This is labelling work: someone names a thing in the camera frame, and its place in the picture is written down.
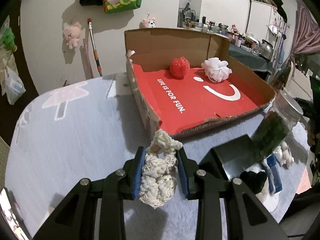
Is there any white fluffy rabbit hair clip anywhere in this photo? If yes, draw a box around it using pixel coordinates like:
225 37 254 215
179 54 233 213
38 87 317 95
273 141 295 168

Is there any cream fluffy scrunchie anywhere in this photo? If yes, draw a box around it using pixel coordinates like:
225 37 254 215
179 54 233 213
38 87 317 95
139 129 183 209

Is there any black fluffy scrunchie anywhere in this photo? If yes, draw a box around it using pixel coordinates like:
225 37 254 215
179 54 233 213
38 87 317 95
240 171 267 194

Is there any black rectangular box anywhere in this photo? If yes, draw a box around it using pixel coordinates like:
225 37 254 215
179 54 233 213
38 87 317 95
199 135 263 180

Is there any grey patterned table cloth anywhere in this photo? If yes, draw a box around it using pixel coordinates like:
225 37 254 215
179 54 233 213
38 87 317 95
4 72 311 238

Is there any green tea glass jar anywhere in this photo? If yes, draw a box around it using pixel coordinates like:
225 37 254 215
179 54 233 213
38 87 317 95
252 90 303 158

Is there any plastic bag on door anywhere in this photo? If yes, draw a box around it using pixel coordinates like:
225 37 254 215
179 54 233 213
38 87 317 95
5 67 26 105

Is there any white mesh bath pouf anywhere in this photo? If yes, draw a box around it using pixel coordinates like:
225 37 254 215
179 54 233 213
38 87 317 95
201 57 232 83

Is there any dark green side table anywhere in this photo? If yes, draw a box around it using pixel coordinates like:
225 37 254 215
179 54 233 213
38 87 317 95
228 44 274 81

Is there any red-lined cardboard box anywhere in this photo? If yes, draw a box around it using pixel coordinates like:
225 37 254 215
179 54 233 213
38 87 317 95
124 28 275 139

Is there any red mesh bath pouf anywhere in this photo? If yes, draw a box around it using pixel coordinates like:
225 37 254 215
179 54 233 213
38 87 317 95
169 57 190 79

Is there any steel kettle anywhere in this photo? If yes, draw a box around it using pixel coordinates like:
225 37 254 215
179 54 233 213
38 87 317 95
259 39 273 61

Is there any green plush on door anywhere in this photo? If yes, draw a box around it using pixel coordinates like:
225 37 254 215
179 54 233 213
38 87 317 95
1 28 17 52

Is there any pink plush behind box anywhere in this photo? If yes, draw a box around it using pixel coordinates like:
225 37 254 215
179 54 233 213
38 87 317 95
139 18 157 29

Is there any orange-handled broom stick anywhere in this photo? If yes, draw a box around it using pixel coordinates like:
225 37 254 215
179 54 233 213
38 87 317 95
87 18 103 77

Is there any pink plush toy on wall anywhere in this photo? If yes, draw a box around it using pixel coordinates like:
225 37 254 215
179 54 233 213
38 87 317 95
63 22 81 49

